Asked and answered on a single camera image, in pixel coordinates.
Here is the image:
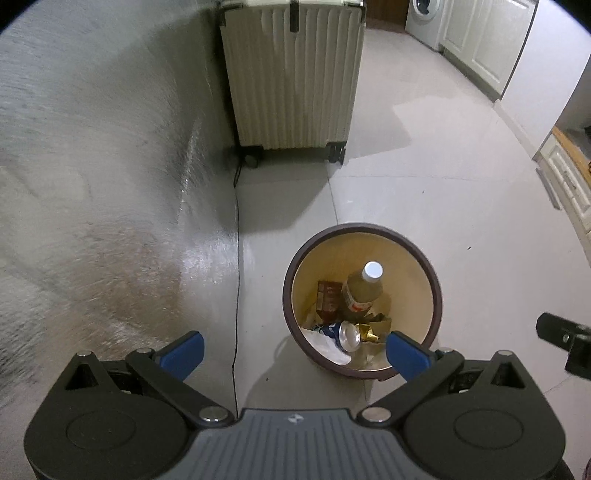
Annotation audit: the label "white washing machine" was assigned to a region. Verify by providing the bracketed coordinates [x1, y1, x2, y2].
[405, 0, 447, 51]

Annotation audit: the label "low white cabinet wooden top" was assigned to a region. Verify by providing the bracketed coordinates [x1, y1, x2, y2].
[533, 127, 591, 234]

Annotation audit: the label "blue drink can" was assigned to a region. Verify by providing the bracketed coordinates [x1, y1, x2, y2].
[321, 320, 363, 353]

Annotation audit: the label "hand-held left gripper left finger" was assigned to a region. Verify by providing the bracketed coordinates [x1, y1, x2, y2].
[56, 330, 242, 428]

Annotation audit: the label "grey glitter tablecloth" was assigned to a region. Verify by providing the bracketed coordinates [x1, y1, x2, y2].
[0, 0, 242, 480]

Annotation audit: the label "clear plastic bottle white cap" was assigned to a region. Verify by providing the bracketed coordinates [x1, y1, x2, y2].
[342, 261, 386, 317]

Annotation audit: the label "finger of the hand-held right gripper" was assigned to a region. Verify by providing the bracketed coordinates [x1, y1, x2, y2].
[536, 312, 591, 344]

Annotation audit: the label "white lower kitchen cabinets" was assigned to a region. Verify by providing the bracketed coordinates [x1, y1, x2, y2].
[438, 0, 539, 100]

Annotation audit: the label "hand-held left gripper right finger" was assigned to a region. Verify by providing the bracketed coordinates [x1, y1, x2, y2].
[359, 331, 536, 428]

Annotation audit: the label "white plastic bag red print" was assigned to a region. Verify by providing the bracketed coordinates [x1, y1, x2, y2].
[300, 325, 354, 367]

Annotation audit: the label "yellow waste bin brown rim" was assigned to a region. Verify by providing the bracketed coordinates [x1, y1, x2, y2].
[283, 223, 443, 382]

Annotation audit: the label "cream ribbed suitcase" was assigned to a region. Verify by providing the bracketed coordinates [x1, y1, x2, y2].
[218, 0, 367, 168]

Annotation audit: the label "black floor cable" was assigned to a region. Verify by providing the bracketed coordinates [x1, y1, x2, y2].
[229, 157, 246, 412]

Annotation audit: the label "brown snack box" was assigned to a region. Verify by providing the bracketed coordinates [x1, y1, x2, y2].
[316, 279, 345, 319]

